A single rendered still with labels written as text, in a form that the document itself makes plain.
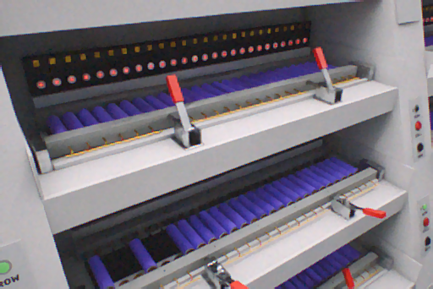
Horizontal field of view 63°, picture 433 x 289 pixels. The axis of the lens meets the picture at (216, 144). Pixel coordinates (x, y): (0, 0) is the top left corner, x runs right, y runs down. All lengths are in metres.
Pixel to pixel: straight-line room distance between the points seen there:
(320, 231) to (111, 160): 0.36
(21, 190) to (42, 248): 0.06
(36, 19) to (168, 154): 0.20
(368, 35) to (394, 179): 0.28
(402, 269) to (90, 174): 0.67
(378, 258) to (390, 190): 0.17
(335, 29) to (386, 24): 0.11
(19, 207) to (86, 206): 0.06
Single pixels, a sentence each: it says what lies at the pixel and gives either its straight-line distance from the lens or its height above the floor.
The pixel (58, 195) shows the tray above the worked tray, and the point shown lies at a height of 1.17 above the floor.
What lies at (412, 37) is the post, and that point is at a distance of 0.77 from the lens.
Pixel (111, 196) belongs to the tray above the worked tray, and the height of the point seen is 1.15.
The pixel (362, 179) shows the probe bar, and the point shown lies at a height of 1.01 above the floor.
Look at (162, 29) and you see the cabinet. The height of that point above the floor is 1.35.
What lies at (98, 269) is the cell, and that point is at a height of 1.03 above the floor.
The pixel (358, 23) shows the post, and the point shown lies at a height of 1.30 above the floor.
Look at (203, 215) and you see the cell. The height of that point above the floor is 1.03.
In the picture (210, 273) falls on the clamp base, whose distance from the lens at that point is 0.51.
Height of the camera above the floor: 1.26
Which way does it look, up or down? 11 degrees down
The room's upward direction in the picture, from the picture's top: 11 degrees counter-clockwise
